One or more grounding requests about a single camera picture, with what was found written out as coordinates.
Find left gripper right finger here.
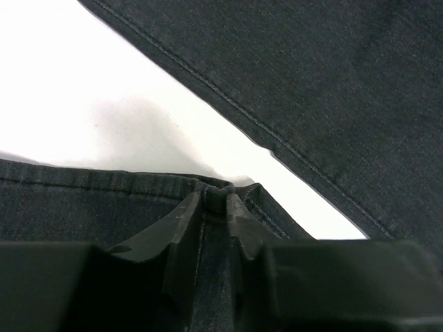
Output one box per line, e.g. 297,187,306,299
226,194,275,297

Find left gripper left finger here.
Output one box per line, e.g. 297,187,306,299
109,193,201,308

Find black trousers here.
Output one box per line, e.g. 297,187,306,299
1,1,442,331

